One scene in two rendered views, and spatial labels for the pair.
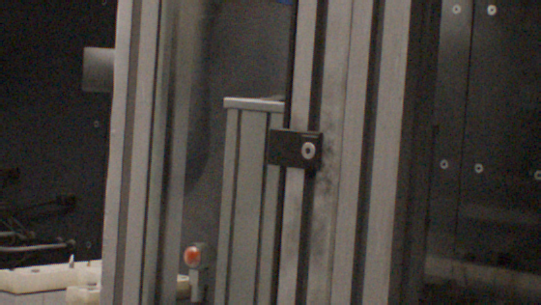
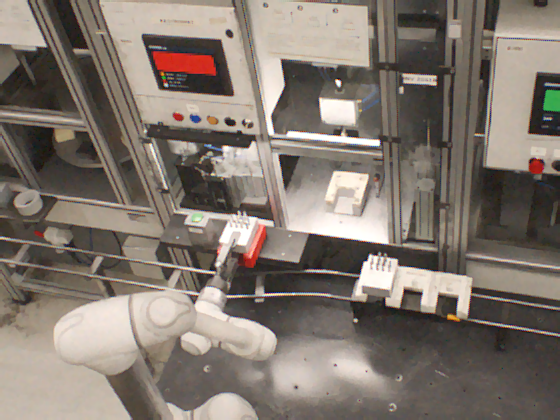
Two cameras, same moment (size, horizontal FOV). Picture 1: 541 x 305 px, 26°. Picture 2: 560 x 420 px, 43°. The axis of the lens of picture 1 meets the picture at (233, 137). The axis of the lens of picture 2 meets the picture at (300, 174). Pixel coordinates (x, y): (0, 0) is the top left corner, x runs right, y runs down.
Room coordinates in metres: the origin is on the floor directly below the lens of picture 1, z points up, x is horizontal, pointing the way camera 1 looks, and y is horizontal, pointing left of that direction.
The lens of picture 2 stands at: (-0.48, 0.80, 2.84)
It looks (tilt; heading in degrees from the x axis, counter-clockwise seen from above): 44 degrees down; 343
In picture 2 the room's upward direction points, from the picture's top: 10 degrees counter-clockwise
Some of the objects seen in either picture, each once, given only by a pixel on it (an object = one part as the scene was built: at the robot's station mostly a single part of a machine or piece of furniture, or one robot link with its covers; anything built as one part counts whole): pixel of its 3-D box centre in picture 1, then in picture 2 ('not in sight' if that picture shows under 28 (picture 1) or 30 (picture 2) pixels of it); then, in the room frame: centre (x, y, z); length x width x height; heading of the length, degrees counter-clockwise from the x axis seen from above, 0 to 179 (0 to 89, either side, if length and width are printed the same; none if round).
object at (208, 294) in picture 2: not in sight; (212, 300); (0.95, 0.73, 0.98); 0.09 x 0.06 x 0.09; 50
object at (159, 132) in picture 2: not in sight; (198, 134); (1.29, 0.58, 1.37); 0.36 x 0.04 x 0.04; 50
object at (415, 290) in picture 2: not in sight; (413, 293); (0.75, 0.10, 0.84); 0.36 x 0.14 x 0.10; 50
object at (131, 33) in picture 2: not in sight; (198, 49); (1.40, 0.49, 1.60); 0.42 x 0.29 x 0.46; 50
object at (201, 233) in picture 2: not in sight; (201, 227); (1.28, 0.66, 0.97); 0.08 x 0.08 x 0.12; 50
